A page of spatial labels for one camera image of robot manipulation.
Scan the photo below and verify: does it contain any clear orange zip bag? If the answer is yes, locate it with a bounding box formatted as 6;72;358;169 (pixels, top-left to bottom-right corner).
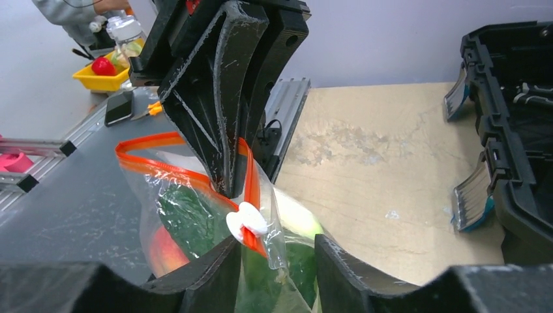
115;132;325;312

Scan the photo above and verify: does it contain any black smartphone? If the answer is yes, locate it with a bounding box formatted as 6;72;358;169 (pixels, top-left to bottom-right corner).
104;91;134;127

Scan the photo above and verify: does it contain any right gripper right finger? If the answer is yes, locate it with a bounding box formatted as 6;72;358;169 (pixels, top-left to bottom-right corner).
314;234;552;312

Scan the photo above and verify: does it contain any aluminium frame rail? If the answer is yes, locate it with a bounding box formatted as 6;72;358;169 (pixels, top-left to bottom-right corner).
1;78;311;211

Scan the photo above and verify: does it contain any green cucumber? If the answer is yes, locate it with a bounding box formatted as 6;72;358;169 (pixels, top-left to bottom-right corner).
157;185;318;312

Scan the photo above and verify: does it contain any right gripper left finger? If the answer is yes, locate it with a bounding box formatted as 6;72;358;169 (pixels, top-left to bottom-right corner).
1;237;241;312

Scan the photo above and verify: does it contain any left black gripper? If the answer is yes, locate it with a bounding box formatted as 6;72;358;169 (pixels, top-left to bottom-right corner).
129;1;311;197

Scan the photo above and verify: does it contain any white radish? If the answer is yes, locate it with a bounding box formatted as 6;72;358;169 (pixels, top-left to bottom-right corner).
274;188;325;246

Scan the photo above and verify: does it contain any red toy fruit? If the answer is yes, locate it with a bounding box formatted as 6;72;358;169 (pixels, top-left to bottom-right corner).
91;57;117;76

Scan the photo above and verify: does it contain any orange handled cutter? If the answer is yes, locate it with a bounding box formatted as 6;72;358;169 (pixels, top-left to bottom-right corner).
130;101;163;121

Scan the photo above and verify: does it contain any person in grey sleeve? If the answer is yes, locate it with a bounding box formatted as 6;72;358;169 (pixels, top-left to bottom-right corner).
33;0;131;58

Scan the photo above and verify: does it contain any pink object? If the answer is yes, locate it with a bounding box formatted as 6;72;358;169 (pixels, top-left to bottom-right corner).
1;136;33;173

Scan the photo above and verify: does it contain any clear plastic bottle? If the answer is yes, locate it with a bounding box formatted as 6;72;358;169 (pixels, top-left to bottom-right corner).
106;16;146;68

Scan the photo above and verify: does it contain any black open toolbox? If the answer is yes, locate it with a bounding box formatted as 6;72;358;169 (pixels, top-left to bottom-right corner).
443;22;552;265

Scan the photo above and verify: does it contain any pink peach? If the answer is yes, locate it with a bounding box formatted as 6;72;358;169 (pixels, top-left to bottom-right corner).
148;226;189;277

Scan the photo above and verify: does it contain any yellow plastic tray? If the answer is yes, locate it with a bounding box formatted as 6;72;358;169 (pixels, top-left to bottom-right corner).
72;38;145;92

